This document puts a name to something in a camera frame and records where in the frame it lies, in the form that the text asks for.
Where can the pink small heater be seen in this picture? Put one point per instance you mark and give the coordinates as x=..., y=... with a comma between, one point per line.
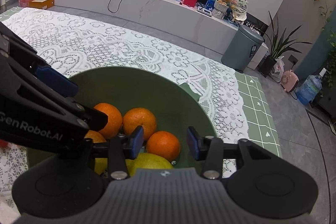
x=289, y=81

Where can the white plastic bag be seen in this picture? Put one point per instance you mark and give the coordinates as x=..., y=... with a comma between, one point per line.
x=277, y=70

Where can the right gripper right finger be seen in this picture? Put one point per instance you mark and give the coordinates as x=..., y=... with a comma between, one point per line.
x=212, y=151

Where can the teddy bear in basket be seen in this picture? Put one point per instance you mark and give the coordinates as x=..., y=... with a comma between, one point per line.
x=222, y=5

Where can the orange cardboard box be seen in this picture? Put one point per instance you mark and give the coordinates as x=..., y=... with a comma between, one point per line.
x=41, y=4

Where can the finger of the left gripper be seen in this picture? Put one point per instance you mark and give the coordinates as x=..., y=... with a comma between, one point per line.
x=28, y=58
x=26, y=97

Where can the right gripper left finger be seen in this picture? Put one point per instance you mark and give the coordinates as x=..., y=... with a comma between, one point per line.
x=117, y=150

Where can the white lace tablecloth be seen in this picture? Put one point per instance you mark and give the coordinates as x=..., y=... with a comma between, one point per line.
x=72, y=44

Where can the green grid mat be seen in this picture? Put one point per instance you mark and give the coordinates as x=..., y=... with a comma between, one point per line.
x=246, y=114

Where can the blue water jug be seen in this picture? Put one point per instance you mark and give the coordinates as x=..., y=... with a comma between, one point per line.
x=309, y=89

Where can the potted long-leaf plant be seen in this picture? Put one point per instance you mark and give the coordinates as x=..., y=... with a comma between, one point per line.
x=279, y=44

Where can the green colander bowl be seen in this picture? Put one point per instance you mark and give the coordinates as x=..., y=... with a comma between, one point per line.
x=128, y=88

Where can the grey-blue pedal trash can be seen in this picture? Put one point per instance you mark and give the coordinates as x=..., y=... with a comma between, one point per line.
x=242, y=48

